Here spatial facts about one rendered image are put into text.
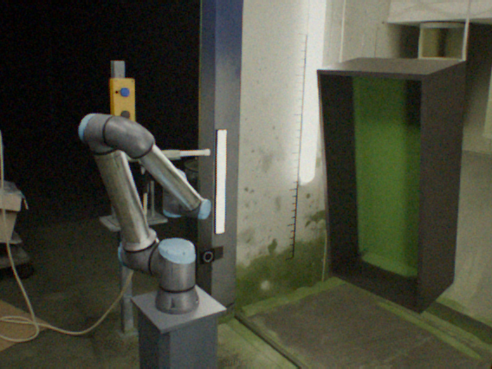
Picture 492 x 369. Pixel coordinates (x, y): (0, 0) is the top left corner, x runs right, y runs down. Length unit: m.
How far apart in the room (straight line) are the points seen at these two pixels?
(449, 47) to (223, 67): 1.58
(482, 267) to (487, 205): 0.44
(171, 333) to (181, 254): 0.32
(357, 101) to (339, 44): 0.69
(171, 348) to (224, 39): 1.65
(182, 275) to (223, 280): 1.11
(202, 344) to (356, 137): 1.43
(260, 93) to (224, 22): 0.47
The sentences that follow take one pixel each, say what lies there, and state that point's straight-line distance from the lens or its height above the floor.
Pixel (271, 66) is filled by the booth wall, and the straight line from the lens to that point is 2.92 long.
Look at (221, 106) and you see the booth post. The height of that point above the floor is 1.41.
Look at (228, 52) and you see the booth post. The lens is 2.74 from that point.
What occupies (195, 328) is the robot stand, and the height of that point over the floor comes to 0.59.
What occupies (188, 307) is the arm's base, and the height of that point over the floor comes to 0.67.
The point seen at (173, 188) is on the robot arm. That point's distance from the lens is 1.91.
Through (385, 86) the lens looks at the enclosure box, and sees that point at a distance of 2.62.
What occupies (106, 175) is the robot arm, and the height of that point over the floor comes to 1.22.
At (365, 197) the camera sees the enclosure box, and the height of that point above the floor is 0.89.
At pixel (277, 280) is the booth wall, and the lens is 3.33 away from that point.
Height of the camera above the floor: 1.64
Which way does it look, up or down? 15 degrees down
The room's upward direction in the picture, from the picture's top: 2 degrees clockwise
